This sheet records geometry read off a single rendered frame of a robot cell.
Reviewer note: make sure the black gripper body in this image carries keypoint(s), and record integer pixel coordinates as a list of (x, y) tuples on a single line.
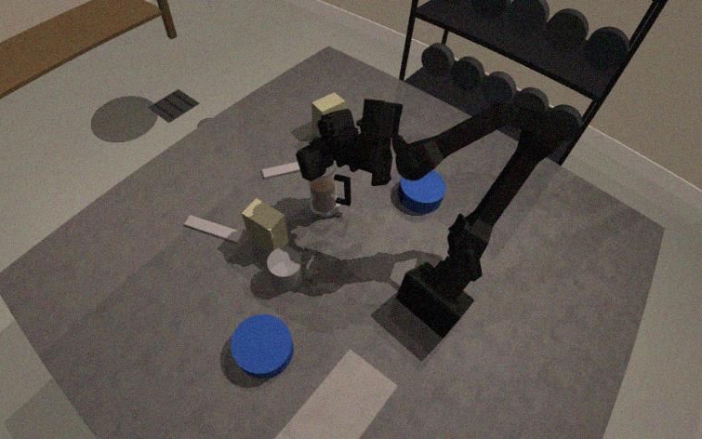
[(313, 161)]

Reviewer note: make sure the glass french press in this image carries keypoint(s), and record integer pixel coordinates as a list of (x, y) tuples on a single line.
[(323, 191)]

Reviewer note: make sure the blue round disc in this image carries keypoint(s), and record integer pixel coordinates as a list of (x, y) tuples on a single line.
[(423, 195), (262, 346)]

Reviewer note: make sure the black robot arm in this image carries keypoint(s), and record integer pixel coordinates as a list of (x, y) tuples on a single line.
[(542, 133)]

